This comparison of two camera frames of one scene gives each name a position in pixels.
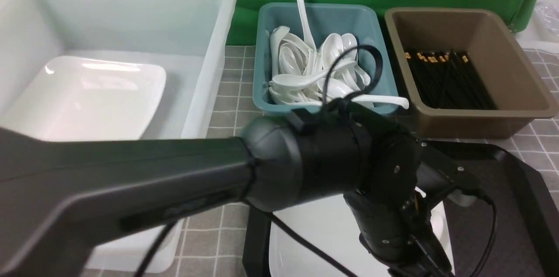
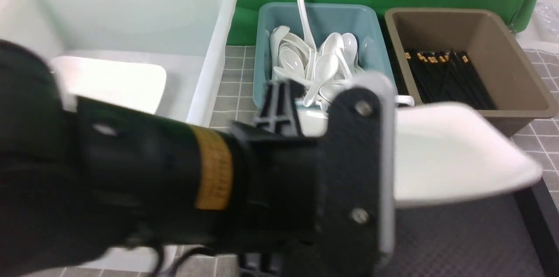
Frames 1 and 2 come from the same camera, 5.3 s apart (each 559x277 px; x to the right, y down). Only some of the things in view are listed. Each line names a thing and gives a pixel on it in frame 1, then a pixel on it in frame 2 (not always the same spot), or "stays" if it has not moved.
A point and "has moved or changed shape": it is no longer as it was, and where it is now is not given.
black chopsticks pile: [448, 81] stays
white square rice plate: [331, 223] has moved or changed shape
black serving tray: [511, 229] stays
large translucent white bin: [185, 26] stays
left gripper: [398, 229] -> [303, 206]
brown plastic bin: [464, 76] stays
